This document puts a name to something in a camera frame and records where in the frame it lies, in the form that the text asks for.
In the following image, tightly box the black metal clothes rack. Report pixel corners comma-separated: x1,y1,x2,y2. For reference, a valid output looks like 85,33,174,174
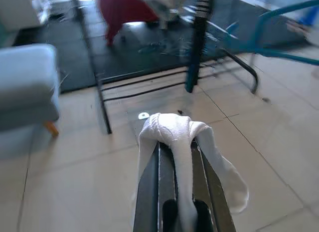
73,0,259,135

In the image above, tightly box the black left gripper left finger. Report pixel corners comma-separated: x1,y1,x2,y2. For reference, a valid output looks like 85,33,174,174
133,141,177,232

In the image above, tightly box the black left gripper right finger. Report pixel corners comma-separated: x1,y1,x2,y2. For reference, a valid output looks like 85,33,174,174
191,139,237,232

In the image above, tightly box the light grey garment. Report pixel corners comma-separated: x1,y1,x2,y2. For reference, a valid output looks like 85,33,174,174
139,0,200,30

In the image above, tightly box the dark floor mat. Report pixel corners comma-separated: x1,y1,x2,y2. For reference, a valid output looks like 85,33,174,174
11,0,319,94

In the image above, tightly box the blue plastic clothes hanger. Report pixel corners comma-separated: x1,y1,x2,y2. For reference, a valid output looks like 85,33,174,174
219,0,319,66

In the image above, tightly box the white garment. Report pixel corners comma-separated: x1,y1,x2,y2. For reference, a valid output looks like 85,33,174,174
131,112,250,232

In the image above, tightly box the red garment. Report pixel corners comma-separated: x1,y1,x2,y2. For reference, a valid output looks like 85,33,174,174
98,0,160,47

